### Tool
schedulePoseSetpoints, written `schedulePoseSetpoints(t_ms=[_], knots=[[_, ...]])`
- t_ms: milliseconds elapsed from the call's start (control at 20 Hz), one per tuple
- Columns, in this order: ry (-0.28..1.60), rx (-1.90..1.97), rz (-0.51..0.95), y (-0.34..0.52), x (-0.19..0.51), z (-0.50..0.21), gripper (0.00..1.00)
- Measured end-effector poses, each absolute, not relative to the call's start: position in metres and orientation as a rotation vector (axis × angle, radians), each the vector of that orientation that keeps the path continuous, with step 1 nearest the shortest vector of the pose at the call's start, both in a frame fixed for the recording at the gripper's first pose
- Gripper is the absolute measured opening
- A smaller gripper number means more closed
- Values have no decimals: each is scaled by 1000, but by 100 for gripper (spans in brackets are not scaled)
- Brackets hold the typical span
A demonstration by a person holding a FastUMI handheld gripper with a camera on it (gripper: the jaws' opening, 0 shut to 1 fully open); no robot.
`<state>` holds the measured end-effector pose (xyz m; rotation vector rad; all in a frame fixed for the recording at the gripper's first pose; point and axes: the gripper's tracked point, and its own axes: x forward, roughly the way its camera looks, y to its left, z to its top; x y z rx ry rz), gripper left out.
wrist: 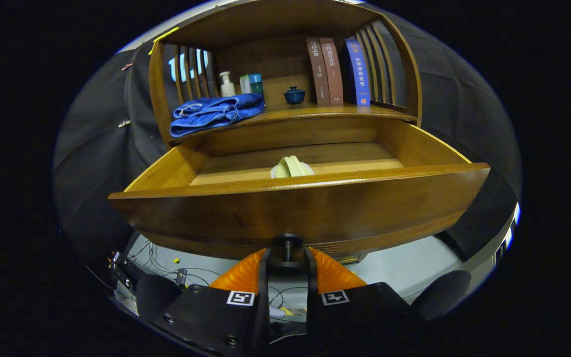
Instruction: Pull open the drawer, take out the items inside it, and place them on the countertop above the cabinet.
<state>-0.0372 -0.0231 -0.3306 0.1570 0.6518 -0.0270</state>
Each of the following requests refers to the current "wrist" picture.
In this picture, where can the white green tube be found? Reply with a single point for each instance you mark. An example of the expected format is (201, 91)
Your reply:
(244, 84)

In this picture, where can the blue book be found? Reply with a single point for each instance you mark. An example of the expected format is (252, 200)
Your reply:
(359, 74)

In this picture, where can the wooden drawer with black knob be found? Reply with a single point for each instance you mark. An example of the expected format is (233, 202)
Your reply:
(290, 213)

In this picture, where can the reddish brown book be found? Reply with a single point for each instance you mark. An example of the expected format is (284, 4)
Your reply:
(332, 74)

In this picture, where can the white pump bottle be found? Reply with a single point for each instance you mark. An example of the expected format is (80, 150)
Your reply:
(227, 88)

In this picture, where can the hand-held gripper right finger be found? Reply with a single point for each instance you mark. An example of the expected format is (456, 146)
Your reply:
(311, 297)

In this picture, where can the folded blue towel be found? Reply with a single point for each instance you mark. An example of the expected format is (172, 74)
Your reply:
(211, 114)

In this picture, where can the dark brown book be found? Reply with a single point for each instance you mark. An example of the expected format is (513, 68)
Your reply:
(317, 74)

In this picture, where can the wooden cabinet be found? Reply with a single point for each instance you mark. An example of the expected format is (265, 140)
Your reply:
(265, 20)

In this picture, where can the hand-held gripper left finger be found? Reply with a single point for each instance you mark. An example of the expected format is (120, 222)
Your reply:
(263, 297)

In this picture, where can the yellow brush with white pad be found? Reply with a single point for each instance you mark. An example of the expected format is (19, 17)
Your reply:
(290, 167)

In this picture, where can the teal capped bottle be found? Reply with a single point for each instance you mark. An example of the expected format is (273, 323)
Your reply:
(256, 85)

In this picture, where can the wooden countertop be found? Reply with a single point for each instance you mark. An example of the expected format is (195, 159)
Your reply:
(315, 113)

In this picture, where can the blue lidded teacup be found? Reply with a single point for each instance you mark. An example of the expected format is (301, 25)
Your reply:
(295, 95)

